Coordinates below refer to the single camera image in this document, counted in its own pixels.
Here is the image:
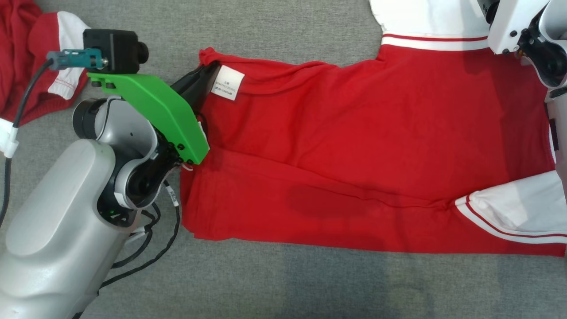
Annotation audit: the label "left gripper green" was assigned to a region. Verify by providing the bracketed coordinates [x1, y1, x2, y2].
[87, 62, 218, 165]

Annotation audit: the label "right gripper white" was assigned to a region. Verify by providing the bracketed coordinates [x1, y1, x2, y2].
[485, 0, 550, 56]

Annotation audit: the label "red shirt white sleeves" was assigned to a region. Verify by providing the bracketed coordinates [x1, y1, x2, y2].
[179, 0, 567, 258]

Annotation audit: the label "red shorts white trim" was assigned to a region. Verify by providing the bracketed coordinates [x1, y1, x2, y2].
[0, 0, 91, 127]

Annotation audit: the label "grey fabric sofa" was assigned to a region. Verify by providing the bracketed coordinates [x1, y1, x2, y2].
[0, 0, 567, 319]

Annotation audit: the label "camera cable teal connector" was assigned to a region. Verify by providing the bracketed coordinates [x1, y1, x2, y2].
[0, 48, 109, 229]

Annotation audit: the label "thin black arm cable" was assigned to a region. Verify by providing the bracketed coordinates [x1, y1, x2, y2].
[111, 202, 155, 270]
[100, 179, 182, 291]

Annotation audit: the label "white cable clip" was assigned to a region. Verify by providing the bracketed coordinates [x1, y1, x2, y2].
[0, 116, 20, 159]

